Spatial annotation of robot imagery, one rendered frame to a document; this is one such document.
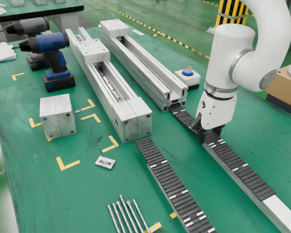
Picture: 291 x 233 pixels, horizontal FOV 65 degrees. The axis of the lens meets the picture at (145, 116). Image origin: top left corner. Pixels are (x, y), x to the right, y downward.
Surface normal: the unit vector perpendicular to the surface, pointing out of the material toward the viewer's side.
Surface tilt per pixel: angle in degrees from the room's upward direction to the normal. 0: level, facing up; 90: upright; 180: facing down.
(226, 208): 0
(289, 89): 90
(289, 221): 0
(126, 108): 0
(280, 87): 90
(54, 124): 90
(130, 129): 90
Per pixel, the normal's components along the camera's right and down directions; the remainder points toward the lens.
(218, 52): -0.84, 0.34
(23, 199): 0.01, -0.77
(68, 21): 0.54, 0.54
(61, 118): 0.32, 0.60
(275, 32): 0.11, 0.15
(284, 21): 0.45, -0.05
